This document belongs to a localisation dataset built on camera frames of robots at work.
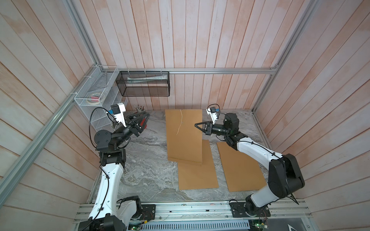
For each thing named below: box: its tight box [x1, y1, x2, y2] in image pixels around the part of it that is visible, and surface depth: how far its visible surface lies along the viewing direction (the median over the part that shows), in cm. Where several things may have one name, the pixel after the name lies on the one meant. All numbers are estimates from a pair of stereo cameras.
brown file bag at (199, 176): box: [177, 139, 220, 191], surface depth 87 cm
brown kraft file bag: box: [164, 108, 203, 164], surface depth 80 cm
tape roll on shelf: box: [86, 92, 102, 105], surface depth 75 cm
